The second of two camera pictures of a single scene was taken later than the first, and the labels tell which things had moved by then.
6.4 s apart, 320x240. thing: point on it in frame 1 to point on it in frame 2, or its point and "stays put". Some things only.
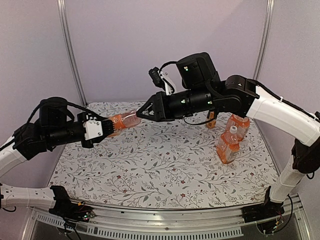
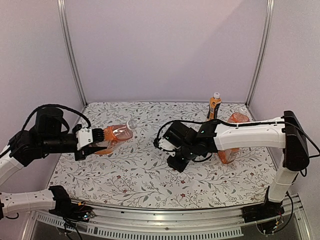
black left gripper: x=90 y=144 to x=86 y=150
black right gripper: x=160 y=111 to x=177 y=167
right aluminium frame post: x=268 y=20 stays put
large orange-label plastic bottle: x=122 y=121 to x=112 y=135
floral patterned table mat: x=163 y=164 stays put
